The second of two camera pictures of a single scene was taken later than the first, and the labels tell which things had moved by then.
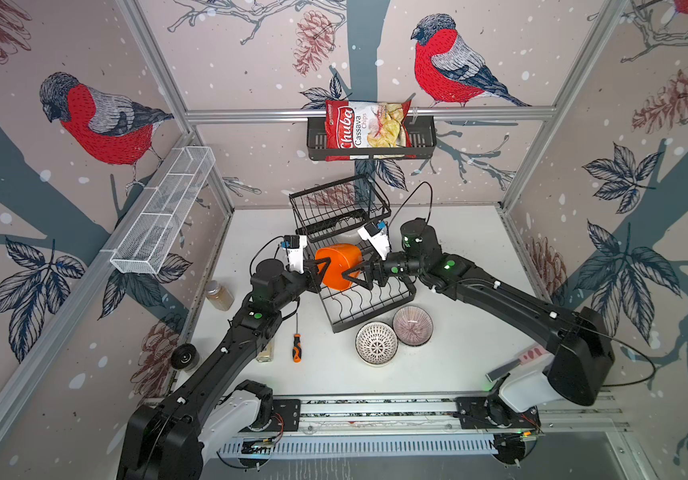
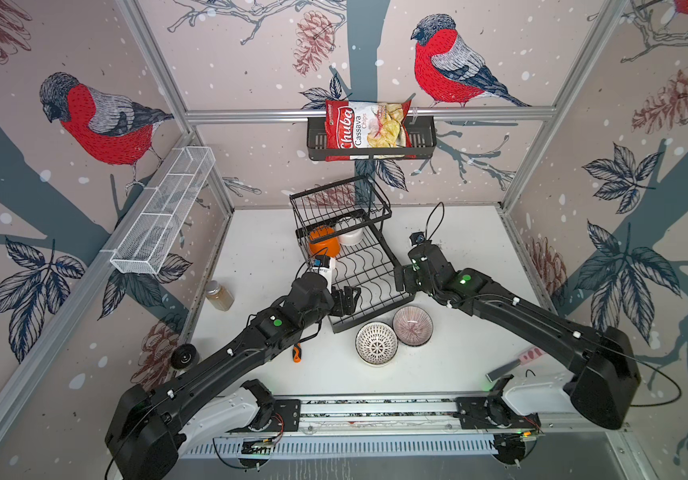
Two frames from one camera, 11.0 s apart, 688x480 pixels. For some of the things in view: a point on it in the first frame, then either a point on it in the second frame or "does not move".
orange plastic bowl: x=343 y=258 -> x=329 y=247
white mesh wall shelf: x=161 y=208 does not move
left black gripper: x=313 y=278 -> x=350 y=302
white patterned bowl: x=376 y=343 does not move
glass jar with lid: x=219 y=295 does not move
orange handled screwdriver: x=297 y=349 does not move
